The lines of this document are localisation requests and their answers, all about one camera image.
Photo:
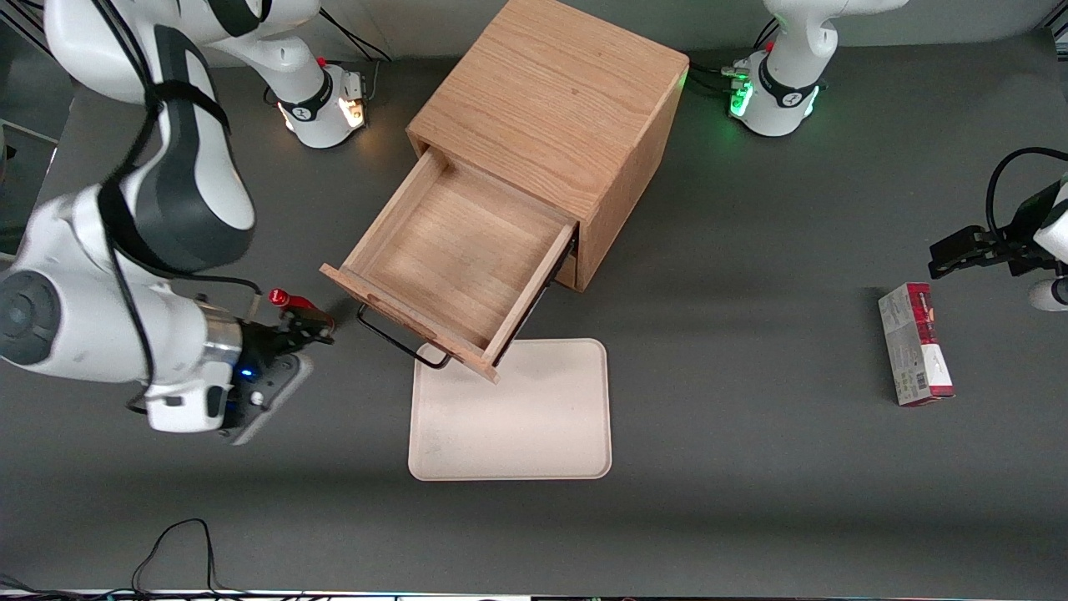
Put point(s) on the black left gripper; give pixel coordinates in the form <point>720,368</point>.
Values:
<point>1020,244</point>

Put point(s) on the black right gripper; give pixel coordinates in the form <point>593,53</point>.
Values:
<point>265,343</point>

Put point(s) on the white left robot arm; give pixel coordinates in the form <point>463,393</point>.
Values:
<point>784,50</point>

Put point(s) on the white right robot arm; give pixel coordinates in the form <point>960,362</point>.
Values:
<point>75,242</point>

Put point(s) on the wooden drawer cabinet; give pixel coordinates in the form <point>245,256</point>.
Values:
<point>551,92</point>

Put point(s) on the red cola bottle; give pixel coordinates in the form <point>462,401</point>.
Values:
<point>279,297</point>

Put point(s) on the red plaid cardboard box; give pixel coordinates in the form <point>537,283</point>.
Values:
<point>914,351</point>

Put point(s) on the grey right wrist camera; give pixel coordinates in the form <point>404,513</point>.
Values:
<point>275,392</point>

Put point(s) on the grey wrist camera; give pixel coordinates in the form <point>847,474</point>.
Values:
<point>275,392</point>
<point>1050,295</point>

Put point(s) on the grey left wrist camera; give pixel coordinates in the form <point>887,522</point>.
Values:
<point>1050,295</point>

